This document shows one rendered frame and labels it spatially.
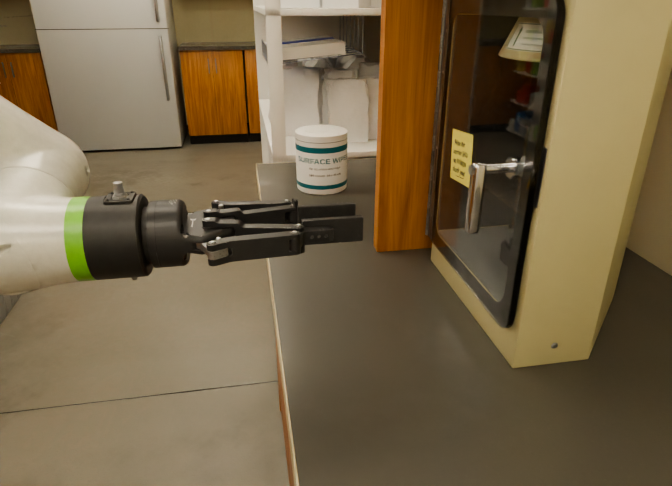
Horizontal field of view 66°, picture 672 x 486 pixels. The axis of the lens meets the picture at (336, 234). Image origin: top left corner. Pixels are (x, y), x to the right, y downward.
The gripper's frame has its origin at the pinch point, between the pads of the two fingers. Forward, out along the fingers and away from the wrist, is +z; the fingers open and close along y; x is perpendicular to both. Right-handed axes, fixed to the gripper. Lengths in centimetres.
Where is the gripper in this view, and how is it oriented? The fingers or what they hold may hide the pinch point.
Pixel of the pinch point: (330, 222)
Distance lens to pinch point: 61.2
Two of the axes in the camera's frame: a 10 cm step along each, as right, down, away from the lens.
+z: 9.8, -0.7, 1.6
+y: -1.7, -4.1, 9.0
